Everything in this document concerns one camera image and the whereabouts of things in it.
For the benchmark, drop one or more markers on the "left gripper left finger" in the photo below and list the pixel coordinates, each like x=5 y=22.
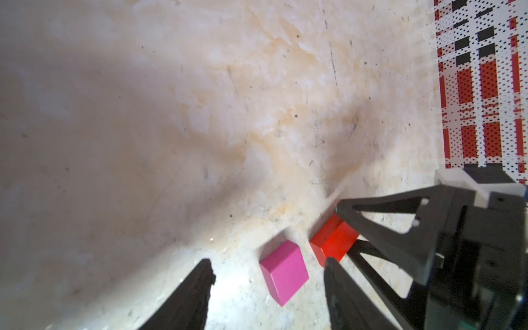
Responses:
x=187 y=306

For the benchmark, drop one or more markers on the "red block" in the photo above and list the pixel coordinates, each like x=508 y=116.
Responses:
x=333 y=240

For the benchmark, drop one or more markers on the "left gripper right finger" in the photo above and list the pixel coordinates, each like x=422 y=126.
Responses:
x=349 y=307

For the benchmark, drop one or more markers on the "small magenta cube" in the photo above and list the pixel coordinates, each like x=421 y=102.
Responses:
x=285 y=272

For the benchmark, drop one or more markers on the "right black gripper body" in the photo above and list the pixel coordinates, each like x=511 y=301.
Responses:
x=479 y=277

